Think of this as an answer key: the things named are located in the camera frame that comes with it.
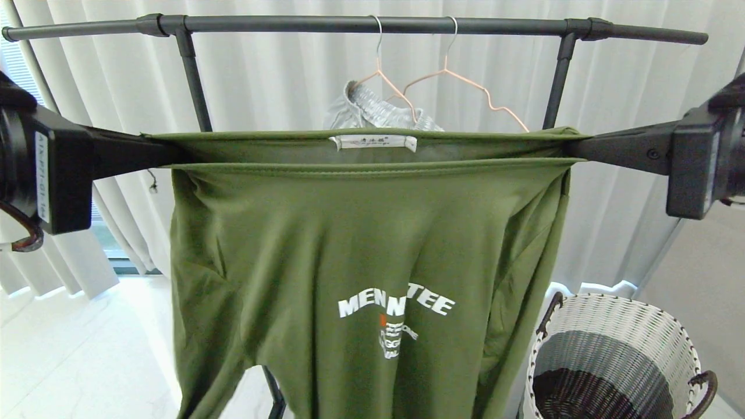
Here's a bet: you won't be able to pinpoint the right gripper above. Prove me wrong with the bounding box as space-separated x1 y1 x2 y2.
666 73 745 221

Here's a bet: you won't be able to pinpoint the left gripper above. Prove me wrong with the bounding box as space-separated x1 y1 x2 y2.
0 73 94 235

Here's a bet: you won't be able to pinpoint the green printed shirt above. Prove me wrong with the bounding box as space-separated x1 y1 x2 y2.
143 126 592 419

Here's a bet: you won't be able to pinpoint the white laundry basket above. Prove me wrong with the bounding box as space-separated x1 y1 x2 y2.
522 290 719 419

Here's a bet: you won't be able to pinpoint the pink clothes hanger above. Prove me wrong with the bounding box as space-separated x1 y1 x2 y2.
348 15 419 125
403 16 530 133

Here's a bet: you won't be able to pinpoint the black clothes rack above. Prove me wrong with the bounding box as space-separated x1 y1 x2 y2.
2 13 709 419

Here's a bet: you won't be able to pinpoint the window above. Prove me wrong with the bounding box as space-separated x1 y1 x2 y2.
0 9 162 276

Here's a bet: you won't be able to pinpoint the white curtain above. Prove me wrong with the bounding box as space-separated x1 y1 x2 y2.
0 0 745 299

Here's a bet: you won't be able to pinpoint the pale grey shorts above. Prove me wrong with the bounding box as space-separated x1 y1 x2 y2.
323 80 444 132

